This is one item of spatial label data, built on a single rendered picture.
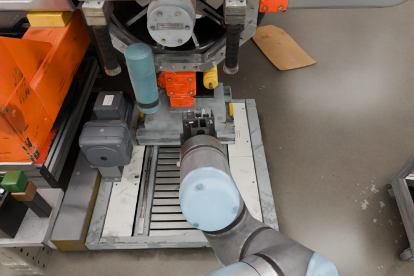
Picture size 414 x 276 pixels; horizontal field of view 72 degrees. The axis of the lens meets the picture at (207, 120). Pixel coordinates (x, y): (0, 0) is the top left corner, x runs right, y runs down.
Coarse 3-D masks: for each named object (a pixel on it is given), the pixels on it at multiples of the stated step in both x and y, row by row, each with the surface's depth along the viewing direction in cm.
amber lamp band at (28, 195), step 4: (28, 184) 74; (32, 184) 75; (28, 188) 74; (32, 188) 75; (36, 188) 77; (12, 192) 73; (20, 192) 73; (24, 192) 73; (28, 192) 74; (32, 192) 75; (16, 196) 73; (20, 196) 73; (24, 196) 73; (28, 196) 74; (32, 196) 75; (20, 200) 75; (24, 200) 75; (28, 200) 75
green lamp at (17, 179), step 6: (6, 174) 70; (12, 174) 70; (18, 174) 70; (24, 174) 72; (6, 180) 69; (12, 180) 69; (18, 180) 70; (24, 180) 72; (6, 186) 69; (12, 186) 69; (18, 186) 70; (24, 186) 72
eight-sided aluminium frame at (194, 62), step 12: (252, 0) 89; (252, 12) 92; (108, 24) 98; (252, 24) 95; (120, 36) 103; (240, 36) 99; (120, 48) 101; (216, 48) 107; (156, 60) 108; (168, 60) 108; (180, 60) 108; (192, 60) 108; (204, 60) 108; (216, 60) 106; (156, 72) 109
